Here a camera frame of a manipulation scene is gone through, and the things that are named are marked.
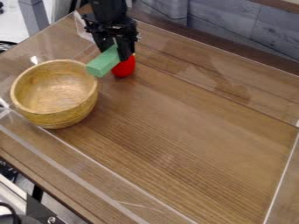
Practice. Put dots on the red plush strawberry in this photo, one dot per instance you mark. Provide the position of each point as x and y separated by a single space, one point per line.
124 68

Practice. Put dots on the clear acrylic corner bracket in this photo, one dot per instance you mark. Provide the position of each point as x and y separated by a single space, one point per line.
80 27

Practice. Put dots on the brown wooden bowl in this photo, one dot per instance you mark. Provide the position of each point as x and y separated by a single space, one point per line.
55 93

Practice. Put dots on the grey post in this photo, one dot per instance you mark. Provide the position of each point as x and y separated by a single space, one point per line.
34 15

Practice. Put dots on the black table leg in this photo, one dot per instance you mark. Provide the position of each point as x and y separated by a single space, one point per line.
38 193

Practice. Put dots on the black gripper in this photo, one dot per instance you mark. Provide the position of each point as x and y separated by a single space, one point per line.
108 22

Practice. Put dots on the green rectangular block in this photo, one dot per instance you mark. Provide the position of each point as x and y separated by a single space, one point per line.
104 62

